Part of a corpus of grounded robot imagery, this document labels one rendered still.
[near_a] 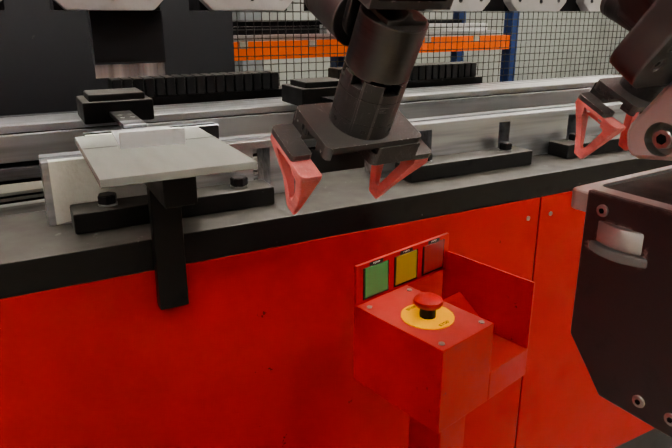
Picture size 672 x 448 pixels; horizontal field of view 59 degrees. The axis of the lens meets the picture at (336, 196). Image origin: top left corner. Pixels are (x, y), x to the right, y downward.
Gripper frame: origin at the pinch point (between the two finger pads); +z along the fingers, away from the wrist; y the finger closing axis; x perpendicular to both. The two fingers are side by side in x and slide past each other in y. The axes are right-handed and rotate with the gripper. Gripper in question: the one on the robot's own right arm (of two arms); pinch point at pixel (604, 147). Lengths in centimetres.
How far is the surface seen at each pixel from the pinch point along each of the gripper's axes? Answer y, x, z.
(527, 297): 9.3, 7.3, 20.1
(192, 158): 50, -20, 10
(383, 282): 26.0, -4.1, 24.0
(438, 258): 13.9, -6.0, 24.6
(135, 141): 55, -29, 13
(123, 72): 52, -44, 12
